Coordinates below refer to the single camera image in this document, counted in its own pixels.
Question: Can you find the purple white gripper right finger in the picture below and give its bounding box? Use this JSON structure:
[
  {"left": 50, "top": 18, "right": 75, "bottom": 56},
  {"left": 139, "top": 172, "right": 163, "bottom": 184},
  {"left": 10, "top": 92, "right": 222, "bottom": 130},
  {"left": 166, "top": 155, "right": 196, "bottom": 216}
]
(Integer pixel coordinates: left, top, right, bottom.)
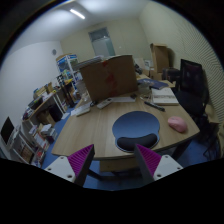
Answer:
[{"left": 134, "top": 144, "right": 182, "bottom": 184}]

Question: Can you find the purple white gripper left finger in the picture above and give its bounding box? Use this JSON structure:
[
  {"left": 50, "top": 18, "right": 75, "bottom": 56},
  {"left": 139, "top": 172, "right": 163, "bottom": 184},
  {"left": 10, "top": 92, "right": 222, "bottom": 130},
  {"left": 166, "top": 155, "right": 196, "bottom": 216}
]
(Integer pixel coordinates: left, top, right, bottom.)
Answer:
[{"left": 46, "top": 144, "right": 95, "bottom": 186}]

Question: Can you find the blue mouse pad wrist rest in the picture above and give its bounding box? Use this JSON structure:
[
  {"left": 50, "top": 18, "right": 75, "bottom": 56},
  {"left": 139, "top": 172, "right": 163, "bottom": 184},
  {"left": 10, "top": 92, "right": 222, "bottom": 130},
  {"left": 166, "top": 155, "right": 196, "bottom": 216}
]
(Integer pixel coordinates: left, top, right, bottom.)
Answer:
[{"left": 112, "top": 111, "right": 160, "bottom": 153}]

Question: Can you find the pink computer mouse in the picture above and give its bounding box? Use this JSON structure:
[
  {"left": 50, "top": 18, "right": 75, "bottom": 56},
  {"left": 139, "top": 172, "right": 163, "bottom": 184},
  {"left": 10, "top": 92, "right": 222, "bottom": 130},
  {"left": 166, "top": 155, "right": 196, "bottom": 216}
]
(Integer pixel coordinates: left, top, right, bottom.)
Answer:
[{"left": 168, "top": 116, "right": 187, "bottom": 133}]

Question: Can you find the white shelving unit left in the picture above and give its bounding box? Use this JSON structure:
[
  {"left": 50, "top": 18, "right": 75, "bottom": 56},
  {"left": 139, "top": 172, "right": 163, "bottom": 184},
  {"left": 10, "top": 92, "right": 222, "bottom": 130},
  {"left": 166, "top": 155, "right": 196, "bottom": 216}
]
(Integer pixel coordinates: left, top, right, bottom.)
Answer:
[{"left": 0, "top": 88, "right": 66, "bottom": 166}]

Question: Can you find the black pen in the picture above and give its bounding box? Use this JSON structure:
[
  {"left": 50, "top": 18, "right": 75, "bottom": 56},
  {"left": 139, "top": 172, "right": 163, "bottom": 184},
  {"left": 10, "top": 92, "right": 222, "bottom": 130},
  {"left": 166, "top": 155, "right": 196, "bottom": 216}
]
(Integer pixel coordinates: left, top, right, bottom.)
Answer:
[{"left": 144, "top": 101, "right": 165, "bottom": 112}]

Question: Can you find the white book on table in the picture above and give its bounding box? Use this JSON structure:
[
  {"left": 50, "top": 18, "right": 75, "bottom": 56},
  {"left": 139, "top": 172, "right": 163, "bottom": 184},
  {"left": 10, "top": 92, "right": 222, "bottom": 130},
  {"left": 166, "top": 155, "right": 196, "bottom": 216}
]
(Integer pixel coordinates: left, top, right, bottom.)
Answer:
[{"left": 152, "top": 87, "right": 179, "bottom": 105}]

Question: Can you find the white remote control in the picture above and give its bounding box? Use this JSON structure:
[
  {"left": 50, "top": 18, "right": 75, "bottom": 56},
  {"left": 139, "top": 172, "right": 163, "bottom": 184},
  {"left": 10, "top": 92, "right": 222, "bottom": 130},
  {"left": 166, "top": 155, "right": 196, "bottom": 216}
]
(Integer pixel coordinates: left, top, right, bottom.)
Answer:
[{"left": 97, "top": 98, "right": 113, "bottom": 109}]

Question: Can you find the black monitor lower left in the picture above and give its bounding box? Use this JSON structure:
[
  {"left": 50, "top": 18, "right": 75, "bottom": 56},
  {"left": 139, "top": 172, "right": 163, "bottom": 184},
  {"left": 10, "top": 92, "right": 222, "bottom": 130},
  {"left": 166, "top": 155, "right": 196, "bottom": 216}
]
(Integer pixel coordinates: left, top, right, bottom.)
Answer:
[{"left": 0, "top": 118, "right": 14, "bottom": 144}]

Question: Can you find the blue notebook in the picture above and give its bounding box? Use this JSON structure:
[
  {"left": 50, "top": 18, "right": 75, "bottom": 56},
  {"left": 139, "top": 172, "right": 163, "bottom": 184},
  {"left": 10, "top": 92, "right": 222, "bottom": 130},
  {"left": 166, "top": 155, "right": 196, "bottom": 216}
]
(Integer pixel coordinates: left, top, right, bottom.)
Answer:
[{"left": 137, "top": 79, "right": 167, "bottom": 90}]

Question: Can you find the black office chair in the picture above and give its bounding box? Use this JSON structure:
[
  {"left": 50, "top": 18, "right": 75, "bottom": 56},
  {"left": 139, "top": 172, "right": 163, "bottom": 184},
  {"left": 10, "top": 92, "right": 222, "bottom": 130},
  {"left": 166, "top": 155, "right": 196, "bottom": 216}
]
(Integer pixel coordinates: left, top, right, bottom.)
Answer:
[{"left": 162, "top": 58, "right": 221, "bottom": 158}]

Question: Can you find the blue white storage rack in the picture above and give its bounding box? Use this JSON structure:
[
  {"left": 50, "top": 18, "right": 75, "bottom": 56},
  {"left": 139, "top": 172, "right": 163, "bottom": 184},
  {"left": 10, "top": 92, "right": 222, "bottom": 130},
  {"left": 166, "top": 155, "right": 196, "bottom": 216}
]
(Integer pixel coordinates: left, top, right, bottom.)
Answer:
[{"left": 56, "top": 54, "right": 81, "bottom": 83}]

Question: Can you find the large brown cardboard box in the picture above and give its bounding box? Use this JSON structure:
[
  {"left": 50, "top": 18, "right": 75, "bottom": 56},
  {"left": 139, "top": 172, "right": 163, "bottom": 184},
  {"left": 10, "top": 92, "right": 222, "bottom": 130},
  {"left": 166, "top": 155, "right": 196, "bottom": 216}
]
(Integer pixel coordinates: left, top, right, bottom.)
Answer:
[{"left": 80, "top": 55, "right": 138, "bottom": 101}]

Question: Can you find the grey door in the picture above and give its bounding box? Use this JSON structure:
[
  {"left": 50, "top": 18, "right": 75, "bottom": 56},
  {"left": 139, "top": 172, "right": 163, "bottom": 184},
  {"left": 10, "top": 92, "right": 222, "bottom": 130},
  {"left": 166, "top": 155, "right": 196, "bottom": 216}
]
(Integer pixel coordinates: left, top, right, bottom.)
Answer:
[{"left": 89, "top": 27, "right": 115, "bottom": 57}]

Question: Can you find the ceiling light strip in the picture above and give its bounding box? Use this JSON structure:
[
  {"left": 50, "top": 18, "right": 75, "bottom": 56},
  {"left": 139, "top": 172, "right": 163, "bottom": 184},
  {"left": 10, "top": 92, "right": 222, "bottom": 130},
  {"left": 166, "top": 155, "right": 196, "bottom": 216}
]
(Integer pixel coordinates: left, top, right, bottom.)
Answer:
[{"left": 69, "top": 9, "right": 85, "bottom": 20}]

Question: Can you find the tall cardboard box by wall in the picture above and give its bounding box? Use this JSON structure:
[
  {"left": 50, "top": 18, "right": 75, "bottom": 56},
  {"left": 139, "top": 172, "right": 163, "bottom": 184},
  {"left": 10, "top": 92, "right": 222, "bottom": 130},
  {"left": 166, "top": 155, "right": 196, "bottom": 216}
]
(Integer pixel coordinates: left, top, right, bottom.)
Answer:
[{"left": 150, "top": 43, "right": 169, "bottom": 73}]

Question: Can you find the round wall clock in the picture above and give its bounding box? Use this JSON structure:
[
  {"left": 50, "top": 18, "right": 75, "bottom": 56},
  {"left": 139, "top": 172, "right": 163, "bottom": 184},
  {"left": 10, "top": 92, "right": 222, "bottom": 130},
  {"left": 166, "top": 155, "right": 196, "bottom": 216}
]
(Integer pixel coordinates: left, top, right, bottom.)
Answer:
[{"left": 52, "top": 49, "right": 57, "bottom": 56}]

